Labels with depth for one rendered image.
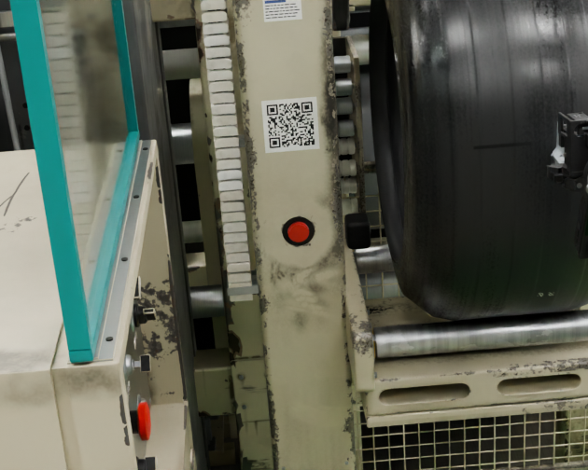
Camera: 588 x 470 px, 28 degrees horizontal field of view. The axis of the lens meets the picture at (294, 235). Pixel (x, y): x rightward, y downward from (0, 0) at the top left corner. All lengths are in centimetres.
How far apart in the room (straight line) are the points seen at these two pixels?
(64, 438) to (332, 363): 82
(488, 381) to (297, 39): 55
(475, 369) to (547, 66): 47
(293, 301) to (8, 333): 75
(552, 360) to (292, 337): 38
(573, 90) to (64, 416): 76
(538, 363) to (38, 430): 90
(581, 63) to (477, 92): 13
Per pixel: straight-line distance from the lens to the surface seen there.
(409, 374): 168
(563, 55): 147
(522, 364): 171
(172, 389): 158
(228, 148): 163
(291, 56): 158
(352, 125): 204
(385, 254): 192
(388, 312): 198
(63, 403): 98
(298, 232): 166
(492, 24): 147
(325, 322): 173
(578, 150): 130
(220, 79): 160
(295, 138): 161
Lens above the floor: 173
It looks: 24 degrees down
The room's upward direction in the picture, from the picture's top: 4 degrees counter-clockwise
